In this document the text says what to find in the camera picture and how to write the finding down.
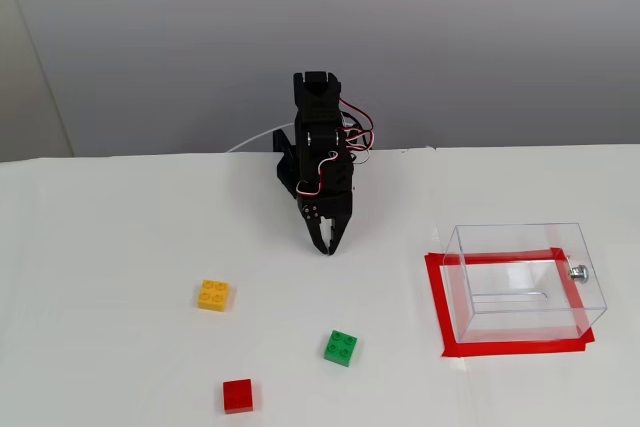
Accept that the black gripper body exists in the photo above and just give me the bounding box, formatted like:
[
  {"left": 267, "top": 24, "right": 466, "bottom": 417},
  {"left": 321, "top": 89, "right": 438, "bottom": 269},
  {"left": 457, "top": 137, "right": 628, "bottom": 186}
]
[{"left": 298, "top": 186, "right": 357, "bottom": 222}]

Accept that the green lego brick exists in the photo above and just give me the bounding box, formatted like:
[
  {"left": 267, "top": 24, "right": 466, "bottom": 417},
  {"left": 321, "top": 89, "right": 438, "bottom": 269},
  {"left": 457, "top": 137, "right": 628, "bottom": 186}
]
[{"left": 322, "top": 329, "right": 359, "bottom": 367}]

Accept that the silver metal box lock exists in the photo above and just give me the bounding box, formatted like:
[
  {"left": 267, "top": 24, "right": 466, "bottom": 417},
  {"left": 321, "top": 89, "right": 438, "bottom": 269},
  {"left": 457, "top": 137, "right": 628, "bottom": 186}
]
[{"left": 564, "top": 252, "right": 591, "bottom": 284}]

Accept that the arm servo wire bundle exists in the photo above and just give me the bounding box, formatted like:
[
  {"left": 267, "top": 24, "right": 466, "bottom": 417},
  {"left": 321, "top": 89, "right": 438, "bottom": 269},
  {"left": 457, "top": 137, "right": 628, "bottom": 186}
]
[{"left": 338, "top": 99, "right": 376, "bottom": 165}]

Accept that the black table clamp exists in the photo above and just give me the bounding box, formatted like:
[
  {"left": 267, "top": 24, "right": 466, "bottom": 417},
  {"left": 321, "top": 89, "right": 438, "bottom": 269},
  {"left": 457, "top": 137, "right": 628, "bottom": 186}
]
[{"left": 272, "top": 129, "right": 301, "bottom": 198}]

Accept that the yellow lego brick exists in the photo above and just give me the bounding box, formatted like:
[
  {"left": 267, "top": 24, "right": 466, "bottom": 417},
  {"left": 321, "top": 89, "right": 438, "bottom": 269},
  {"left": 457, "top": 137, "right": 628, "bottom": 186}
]
[{"left": 195, "top": 278, "right": 236, "bottom": 313}]

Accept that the red tape rectangle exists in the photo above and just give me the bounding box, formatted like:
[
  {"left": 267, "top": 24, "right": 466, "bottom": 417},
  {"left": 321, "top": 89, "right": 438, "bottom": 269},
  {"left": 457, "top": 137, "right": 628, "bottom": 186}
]
[{"left": 423, "top": 246, "right": 596, "bottom": 359}]

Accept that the gripper servo wire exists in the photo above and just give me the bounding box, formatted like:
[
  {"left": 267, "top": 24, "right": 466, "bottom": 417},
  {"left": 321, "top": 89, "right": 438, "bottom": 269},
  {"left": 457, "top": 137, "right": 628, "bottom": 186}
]
[{"left": 295, "top": 149, "right": 342, "bottom": 198}]

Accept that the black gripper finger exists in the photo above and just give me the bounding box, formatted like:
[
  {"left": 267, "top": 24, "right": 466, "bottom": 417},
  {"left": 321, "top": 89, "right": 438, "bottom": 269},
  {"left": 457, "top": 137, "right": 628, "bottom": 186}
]
[
  {"left": 297, "top": 198, "right": 333, "bottom": 257},
  {"left": 327, "top": 213, "right": 356, "bottom": 256}
]

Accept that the white cable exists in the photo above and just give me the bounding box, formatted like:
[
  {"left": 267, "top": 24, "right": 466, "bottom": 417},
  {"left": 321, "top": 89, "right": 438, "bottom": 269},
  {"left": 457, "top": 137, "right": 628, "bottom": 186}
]
[{"left": 224, "top": 122, "right": 296, "bottom": 154}]

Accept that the transparent plastic box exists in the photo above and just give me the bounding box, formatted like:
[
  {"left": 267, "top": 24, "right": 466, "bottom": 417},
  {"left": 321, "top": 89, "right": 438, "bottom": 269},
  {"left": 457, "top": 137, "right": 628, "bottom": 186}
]
[{"left": 442, "top": 221, "right": 609, "bottom": 345}]

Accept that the red lego brick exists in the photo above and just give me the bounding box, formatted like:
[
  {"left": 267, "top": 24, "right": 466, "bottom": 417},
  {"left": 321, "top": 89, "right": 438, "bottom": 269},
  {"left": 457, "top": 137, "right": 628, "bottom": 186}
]
[{"left": 222, "top": 378, "right": 255, "bottom": 416}]

